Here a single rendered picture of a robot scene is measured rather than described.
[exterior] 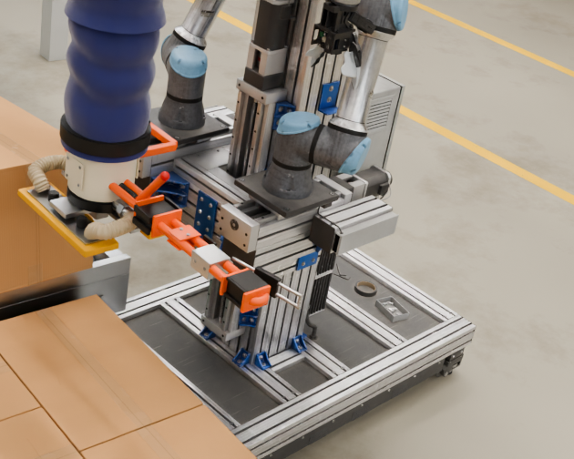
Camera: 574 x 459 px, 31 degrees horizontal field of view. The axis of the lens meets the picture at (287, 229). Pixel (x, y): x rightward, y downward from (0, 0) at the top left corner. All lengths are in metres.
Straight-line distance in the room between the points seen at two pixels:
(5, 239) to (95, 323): 0.37
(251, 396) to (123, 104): 1.37
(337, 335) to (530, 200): 2.15
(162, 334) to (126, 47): 1.55
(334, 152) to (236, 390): 1.03
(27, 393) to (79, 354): 0.23
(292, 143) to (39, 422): 1.03
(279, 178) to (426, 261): 2.04
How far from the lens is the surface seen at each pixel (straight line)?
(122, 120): 2.55
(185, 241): 2.43
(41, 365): 3.06
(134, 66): 2.50
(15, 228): 3.15
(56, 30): 6.37
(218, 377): 3.62
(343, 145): 2.91
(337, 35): 2.48
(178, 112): 3.30
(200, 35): 3.39
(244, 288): 2.28
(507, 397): 4.23
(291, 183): 3.00
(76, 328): 3.21
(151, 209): 2.53
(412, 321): 4.11
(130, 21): 2.44
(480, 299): 4.78
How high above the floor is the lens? 2.46
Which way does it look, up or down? 30 degrees down
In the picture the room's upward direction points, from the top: 11 degrees clockwise
